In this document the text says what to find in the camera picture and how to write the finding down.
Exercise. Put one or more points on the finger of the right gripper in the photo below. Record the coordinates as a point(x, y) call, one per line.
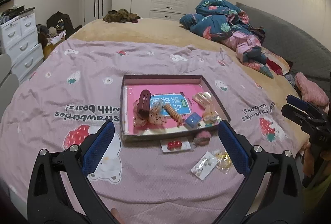
point(298, 103)
point(305, 118)

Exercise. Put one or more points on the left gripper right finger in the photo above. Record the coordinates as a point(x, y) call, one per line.
point(271, 191)

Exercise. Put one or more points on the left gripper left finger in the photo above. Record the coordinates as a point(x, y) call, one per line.
point(59, 189)

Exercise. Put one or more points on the yellow rings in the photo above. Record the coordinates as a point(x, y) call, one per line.
point(223, 159)

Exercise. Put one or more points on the white pearl earrings card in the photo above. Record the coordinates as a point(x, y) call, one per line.
point(204, 167)

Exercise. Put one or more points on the pink fuzzy hair accessory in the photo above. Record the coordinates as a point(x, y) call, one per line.
point(202, 138)

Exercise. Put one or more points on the blue small box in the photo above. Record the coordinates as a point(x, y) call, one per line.
point(193, 120)

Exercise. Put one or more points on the red cherry earrings card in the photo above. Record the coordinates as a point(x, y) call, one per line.
point(175, 145)

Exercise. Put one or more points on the maroon hair roller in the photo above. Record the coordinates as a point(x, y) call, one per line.
point(143, 106)

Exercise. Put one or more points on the right hand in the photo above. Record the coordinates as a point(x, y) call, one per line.
point(308, 162)

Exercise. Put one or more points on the left hand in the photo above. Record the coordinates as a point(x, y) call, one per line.
point(117, 216)

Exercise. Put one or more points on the tan bed sheet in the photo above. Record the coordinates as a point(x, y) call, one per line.
point(98, 56)

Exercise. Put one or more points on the pink fluffy cloth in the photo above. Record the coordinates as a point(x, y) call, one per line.
point(310, 91)

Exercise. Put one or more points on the grey headboard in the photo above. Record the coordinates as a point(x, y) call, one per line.
point(307, 54)

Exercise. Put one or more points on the small orange claw hairclip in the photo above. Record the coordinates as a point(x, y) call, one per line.
point(210, 116)

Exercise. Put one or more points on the long pink claw hairclip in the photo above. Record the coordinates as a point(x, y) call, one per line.
point(204, 100)

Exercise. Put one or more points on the blue floral duvet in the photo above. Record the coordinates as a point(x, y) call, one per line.
point(222, 22)

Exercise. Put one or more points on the beige tulle bow hairclip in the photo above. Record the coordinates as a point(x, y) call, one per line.
point(155, 115)

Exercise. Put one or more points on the pink blue children's book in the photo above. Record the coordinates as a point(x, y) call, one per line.
point(165, 107)

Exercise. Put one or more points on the shallow cardboard box tray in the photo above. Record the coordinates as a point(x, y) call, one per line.
point(170, 107)

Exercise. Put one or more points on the white drawer chest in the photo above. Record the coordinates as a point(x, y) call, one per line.
point(19, 39)

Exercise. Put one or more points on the olive clothes pile on bed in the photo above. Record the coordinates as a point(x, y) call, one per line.
point(121, 16)

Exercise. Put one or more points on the dark clothes pile by wall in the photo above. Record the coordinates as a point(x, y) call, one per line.
point(55, 25)

